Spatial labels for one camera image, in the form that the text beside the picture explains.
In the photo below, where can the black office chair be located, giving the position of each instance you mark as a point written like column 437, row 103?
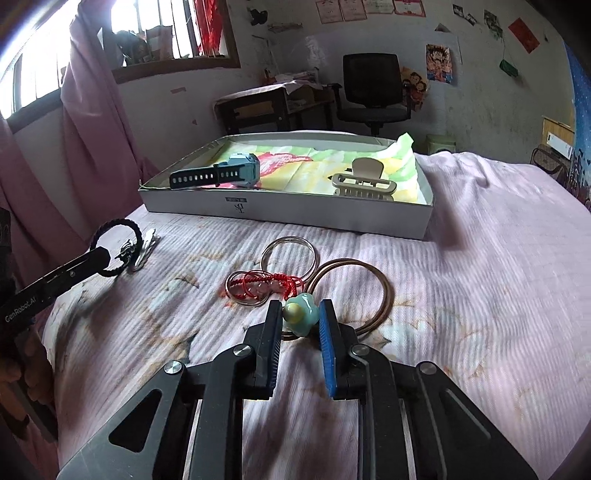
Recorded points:
column 372, row 93

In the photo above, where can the window with bars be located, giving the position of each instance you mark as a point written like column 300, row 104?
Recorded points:
column 140, row 39

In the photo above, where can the red hanging decoration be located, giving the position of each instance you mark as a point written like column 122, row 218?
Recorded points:
column 209, row 23

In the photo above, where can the blue fabric wardrobe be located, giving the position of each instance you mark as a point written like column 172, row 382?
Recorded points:
column 579, row 174

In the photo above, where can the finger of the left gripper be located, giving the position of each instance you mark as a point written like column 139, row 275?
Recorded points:
column 62, row 279

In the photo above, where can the white shallow cardboard box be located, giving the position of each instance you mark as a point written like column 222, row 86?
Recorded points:
column 391, row 218

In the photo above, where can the blue smart watch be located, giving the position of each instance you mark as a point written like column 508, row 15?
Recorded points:
column 240, row 170

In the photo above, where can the dark wooden desk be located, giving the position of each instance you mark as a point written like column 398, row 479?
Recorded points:
column 283, row 107

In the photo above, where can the wall certificates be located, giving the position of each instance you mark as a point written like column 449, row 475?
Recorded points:
column 337, row 11

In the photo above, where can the cartoon wall poster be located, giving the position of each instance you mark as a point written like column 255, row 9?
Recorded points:
column 439, row 64

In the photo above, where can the green wall tag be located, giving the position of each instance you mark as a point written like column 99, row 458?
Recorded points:
column 508, row 68

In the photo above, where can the beige hair claw clip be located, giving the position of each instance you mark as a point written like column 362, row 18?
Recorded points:
column 364, row 180

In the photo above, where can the green stool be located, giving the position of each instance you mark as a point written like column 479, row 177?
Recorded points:
column 440, row 143

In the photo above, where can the pink curtain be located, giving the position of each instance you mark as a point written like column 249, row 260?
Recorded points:
column 104, row 166

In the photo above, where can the brown thin bangle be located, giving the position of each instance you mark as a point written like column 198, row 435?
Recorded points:
column 365, row 293

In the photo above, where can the silver bangle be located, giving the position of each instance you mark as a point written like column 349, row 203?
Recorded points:
column 292, row 255

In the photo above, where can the red paper on wall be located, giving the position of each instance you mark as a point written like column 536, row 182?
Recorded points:
column 524, row 35

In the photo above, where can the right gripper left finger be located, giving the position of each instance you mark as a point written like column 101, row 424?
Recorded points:
column 186, row 421

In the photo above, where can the left hand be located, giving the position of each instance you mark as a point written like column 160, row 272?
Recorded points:
column 38, row 375

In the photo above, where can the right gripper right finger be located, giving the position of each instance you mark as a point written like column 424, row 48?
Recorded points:
column 414, row 421

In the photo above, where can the colourful paper box liner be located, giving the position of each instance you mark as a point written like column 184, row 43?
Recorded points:
column 303, row 169

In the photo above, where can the silver hair clip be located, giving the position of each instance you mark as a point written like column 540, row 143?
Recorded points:
column 150, row 241

